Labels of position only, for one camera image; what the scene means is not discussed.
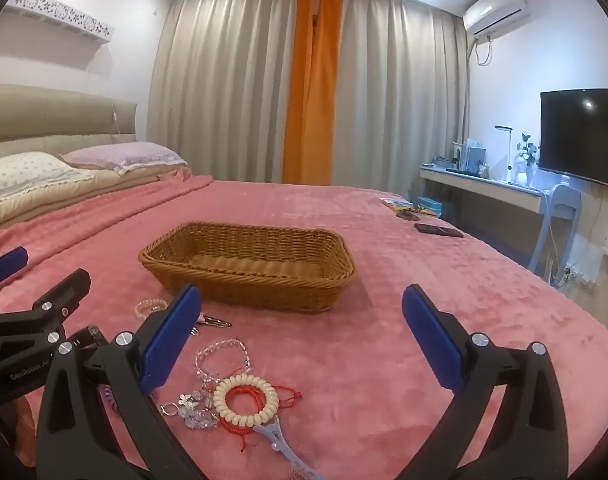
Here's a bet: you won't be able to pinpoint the pink bead bracelet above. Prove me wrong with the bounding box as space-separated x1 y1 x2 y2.
135 298 170 322

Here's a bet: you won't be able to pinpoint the beige padded headboard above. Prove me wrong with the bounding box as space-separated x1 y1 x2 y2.
0 84 137 163

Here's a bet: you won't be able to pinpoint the pink fleece blanket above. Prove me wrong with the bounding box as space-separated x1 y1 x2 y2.
0 176 608 480

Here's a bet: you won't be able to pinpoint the black television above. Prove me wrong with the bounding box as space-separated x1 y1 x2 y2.
540 88 608 178

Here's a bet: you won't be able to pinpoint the pearl bead bracelet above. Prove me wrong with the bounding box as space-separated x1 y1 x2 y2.
212 373 281 425

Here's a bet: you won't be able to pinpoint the black phone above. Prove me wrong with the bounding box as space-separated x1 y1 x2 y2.
415 223 464 239

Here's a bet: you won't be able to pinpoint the potted plant in white vase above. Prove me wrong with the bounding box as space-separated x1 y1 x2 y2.
514 132 541 186

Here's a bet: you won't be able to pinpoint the pale blue hair clip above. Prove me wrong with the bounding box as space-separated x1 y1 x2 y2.
251 416 325 480

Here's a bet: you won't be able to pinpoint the red string bracelet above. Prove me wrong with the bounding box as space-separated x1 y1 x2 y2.
214 382 303 442

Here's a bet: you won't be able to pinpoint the white desk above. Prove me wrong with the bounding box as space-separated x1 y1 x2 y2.
419 162 550 216

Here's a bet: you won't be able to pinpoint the light blue plastic chair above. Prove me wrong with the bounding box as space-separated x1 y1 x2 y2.
526 184 583 273

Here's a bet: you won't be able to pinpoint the books on desk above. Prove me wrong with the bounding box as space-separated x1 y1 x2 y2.
451 137 490 177

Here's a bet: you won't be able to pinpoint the beige folded quilt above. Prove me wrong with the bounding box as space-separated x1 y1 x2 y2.
0 166 192 233

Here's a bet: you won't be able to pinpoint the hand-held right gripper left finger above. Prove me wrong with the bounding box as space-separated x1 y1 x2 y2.
36 284 203 480

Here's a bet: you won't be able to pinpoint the white wall shelf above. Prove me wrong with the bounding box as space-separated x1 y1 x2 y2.
4 0 116 41

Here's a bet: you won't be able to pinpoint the white air conditioner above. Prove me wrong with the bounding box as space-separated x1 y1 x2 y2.
462 0 531 37

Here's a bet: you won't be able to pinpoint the lilac pillow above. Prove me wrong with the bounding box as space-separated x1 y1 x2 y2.
59 141 189 176

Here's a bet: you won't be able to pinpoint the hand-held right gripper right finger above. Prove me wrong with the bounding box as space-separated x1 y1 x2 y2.
402 283 571 480

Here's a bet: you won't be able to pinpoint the white desk lamp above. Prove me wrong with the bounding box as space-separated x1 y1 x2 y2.
494 125 519 183

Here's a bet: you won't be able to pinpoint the air conditioner cable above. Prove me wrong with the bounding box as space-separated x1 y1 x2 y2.
466 35 495 67

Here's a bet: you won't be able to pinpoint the white power strip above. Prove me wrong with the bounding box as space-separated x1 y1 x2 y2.
554 265 585 288

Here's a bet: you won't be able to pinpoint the beige curtain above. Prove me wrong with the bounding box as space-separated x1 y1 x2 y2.
331 0 471 201
146 0 297 185

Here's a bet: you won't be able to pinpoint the orange curtain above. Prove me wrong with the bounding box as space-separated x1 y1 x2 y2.
282 0 344 186

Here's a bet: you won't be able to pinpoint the white floral pillow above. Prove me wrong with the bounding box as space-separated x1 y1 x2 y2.
0 152 96 206

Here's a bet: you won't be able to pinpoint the brown wicker basket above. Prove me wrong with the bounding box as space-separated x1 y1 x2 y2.
138 221 356 314

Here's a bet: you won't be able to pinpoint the clear crystal bracelet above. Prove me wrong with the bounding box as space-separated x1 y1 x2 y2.
194 338 250 378

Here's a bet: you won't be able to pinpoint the teal storage box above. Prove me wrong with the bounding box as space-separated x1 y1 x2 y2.
416 195 452 218

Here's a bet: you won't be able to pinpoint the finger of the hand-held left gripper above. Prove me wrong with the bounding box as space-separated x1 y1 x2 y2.
0 247 30 302
0 268 108 352

